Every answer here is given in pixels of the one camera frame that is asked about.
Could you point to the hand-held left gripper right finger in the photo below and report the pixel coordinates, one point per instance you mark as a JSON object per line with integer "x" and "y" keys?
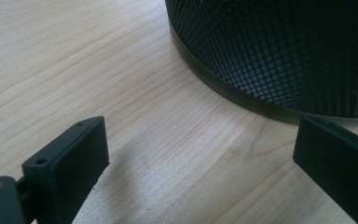
{"x": 338, "y": 165}

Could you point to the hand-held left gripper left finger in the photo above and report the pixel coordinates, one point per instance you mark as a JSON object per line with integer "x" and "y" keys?
{"x": 65, "y": 161}

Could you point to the black mesh trash can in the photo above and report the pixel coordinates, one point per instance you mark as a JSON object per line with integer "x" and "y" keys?
{"x": 276, "y": 46}

